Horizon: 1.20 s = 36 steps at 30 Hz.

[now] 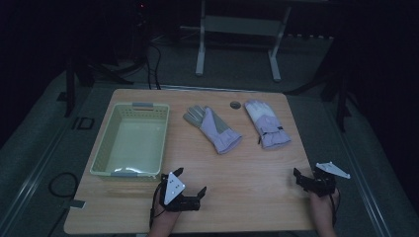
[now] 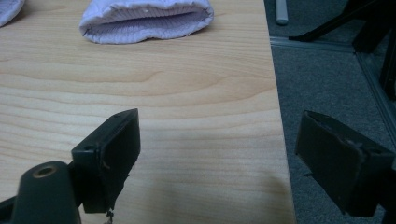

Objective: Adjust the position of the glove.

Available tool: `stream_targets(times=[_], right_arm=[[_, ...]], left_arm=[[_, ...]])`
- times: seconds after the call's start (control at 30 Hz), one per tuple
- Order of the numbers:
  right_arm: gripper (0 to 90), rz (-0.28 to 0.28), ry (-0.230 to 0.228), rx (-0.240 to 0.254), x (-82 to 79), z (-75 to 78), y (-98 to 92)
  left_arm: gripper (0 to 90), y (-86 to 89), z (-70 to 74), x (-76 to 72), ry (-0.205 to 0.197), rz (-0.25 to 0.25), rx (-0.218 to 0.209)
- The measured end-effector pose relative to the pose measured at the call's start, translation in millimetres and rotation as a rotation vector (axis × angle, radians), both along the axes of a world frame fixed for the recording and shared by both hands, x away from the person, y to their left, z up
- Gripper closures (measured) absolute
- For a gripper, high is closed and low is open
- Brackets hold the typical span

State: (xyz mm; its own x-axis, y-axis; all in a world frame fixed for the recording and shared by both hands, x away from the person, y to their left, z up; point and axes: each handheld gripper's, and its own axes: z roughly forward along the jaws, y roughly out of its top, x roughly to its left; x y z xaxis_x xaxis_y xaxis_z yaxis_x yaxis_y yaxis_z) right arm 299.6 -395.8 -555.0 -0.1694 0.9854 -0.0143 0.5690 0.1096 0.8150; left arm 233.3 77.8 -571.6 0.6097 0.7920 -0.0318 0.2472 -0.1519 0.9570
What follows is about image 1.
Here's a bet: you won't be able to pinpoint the grey tape piece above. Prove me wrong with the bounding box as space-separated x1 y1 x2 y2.
68 199 87 210

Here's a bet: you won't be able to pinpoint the black equipment stand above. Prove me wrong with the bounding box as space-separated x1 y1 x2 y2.
63 1 156 119

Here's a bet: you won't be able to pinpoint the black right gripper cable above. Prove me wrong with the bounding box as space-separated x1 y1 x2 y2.
328 188 341 228

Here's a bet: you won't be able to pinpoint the black floor cable loop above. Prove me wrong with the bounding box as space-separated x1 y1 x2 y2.
47 172 81 199

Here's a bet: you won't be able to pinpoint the black hanging cables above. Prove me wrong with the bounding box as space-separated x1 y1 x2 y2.
145 41 163 91

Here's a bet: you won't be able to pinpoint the pale green plastic basket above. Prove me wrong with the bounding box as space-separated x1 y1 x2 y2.
89 102 171 183

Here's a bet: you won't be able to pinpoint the purple glove with grey palm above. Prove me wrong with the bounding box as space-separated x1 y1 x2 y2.
183 105 243 155

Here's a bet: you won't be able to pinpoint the white and purple glove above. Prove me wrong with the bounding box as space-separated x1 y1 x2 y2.
243 99 293 150

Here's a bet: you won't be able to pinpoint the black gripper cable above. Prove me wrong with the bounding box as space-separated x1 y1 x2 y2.
148 182 166 230
328 188 341 228

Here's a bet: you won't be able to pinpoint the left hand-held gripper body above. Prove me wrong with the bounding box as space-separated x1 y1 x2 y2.
159 171 202 212

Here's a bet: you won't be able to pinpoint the white metal desk frame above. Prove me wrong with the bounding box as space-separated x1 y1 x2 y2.
179 0 293 83

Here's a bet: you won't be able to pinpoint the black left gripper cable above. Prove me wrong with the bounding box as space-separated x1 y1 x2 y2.
148 182 166 230

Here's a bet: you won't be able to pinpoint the dark tripod stand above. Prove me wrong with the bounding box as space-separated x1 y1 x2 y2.
285 36 354 133

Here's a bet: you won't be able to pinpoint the person's left hand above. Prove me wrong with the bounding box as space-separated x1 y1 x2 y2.
151 198 183 229

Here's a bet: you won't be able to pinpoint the person's right hand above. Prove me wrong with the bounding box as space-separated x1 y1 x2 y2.
308 188 341 220

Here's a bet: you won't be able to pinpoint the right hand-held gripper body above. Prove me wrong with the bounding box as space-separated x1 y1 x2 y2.
301 160 352 198

